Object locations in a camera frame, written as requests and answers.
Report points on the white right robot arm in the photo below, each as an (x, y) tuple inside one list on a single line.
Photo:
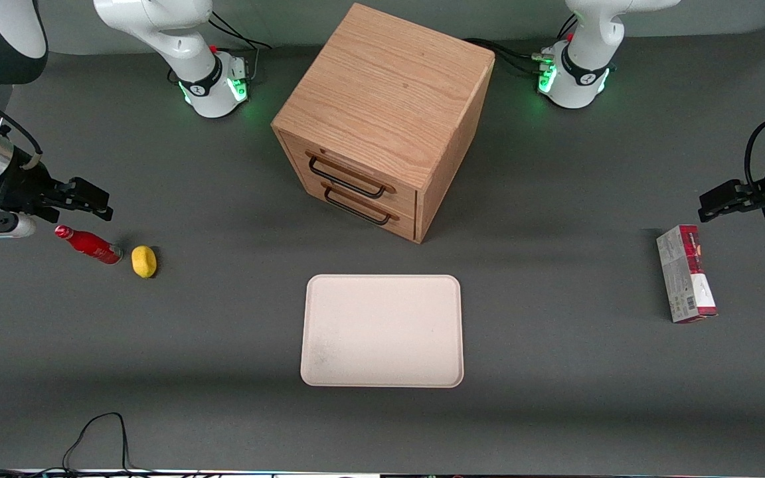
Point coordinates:
[(183, 40)]

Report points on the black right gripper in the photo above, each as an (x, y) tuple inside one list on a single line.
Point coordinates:
[(26, 186)]

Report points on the yellow lemon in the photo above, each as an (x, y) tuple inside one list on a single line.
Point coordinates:
[(144, 261)]

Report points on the grey and red carton box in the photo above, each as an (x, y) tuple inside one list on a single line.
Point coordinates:
[(684, 275)]

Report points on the wooden two-drawer cabinet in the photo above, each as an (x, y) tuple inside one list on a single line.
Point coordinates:
[(382, 93)]

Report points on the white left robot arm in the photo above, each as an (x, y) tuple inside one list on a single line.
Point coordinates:
[(585, 60)]

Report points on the beige plastic tray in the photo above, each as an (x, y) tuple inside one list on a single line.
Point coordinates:
[(382, 330)]

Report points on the red coke bottle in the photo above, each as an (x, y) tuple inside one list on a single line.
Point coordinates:
[(90, 245)]

